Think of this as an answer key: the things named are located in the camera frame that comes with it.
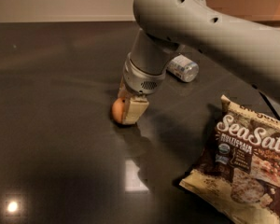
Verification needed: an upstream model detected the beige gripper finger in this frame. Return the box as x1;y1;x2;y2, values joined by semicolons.
122;95;149;125
118;79;132;99

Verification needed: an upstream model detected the orange fruit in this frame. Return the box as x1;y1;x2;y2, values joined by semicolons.
111;98;125;123

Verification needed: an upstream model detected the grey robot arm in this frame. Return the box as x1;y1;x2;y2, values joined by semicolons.
116;0;280;125

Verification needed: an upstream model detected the clear plastic water bottle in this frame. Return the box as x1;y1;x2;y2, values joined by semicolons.
167;54;199;83

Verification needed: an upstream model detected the sea salt chips bag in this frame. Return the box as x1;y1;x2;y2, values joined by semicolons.
180;96;280;224

